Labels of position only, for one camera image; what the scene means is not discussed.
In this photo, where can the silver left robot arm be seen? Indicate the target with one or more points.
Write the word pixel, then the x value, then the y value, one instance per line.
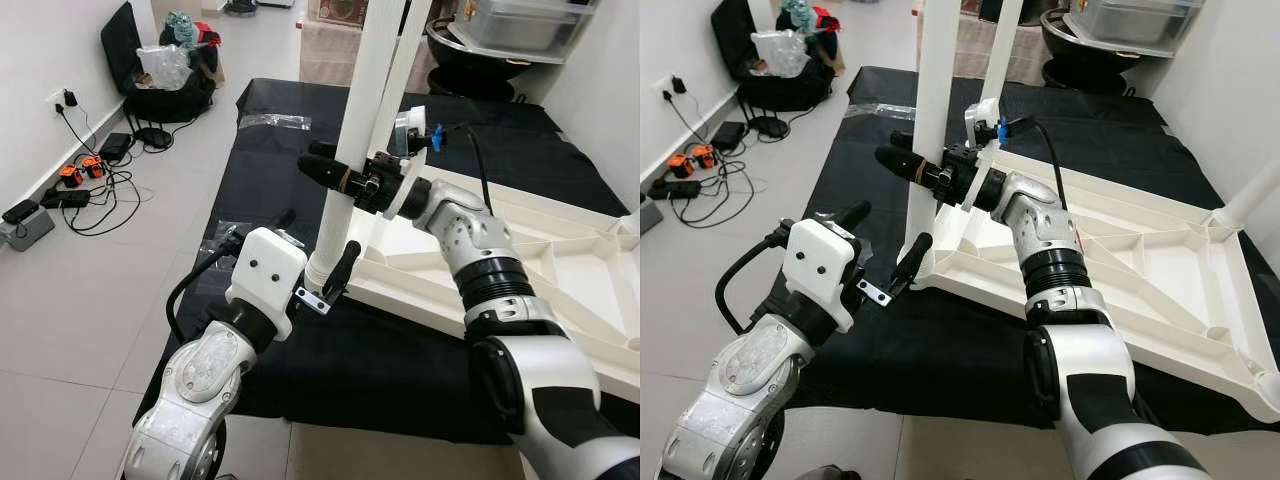
pixel 760 380
pixel 210 380

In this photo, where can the black tablecloth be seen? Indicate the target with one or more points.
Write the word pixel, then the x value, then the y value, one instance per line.
pixel 270 170
pixel 880 160

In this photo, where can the tan rubber band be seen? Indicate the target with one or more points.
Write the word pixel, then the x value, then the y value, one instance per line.
pixel 346 180
pixel 923 172

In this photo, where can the clear plastic sheet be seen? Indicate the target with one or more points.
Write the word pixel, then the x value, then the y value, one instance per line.
pixel 868 248
pixel 222 240

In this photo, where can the clear plastic hardware bag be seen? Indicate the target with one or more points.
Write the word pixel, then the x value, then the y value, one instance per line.
pixel 878 110
pixel 275 121

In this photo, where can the beige cloth covered bench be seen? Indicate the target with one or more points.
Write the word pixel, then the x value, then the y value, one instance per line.
pixel 325 55
pixel 1035 50

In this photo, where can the reddish brown container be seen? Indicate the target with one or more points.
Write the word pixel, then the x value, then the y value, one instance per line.
pixel 340 10

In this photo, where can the red cloth item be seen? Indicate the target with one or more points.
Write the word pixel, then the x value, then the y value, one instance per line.
pixel 826 18
pixel 208 33

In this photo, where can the black power adapter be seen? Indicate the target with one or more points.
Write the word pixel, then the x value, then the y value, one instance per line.
pixel 115 146
pixel 727 135

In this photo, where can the crumpled clear plastic bag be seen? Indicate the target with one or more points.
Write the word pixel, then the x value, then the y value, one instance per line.
pixel 165 66
pixel 778 53

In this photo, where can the large black bowl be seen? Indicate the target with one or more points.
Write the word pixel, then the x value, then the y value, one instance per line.
pixel 1095 65
pixel 480 70

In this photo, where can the orange black battery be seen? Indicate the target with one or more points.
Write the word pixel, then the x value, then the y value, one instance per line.
pixel 704 157
pixel 92 167
pixel 70 177
pixel 680 167

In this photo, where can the teal cloth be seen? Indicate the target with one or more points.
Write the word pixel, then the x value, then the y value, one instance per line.
pixel 796 15
pixel 180 27

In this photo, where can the black stand base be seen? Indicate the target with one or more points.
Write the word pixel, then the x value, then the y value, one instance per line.
pixel 241 6

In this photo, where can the black power strip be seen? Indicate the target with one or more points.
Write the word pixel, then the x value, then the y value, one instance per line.
pixel 676 188
pixel 67 199

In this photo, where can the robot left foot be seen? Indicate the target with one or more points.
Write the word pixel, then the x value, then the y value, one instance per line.
pixel 830 474

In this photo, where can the grey box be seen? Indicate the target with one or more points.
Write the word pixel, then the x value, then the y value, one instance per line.
pixel 30 235
pixel 650 218

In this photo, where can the clear plastic storage box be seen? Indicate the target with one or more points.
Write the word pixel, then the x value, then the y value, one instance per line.
pixel 520 25
pixel 1135 22

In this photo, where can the black plug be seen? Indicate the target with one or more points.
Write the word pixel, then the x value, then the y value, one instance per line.
pixel 679 85
pixel 70 99

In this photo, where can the flat black adapter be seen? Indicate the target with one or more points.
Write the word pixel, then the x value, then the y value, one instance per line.
pixel 20 210

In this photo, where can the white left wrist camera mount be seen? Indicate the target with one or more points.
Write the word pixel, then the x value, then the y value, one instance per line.
pixel 268 275
pixel 822 268

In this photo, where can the white wall socket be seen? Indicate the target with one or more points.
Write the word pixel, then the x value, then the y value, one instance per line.
pixel 54 101
pixel 664 86

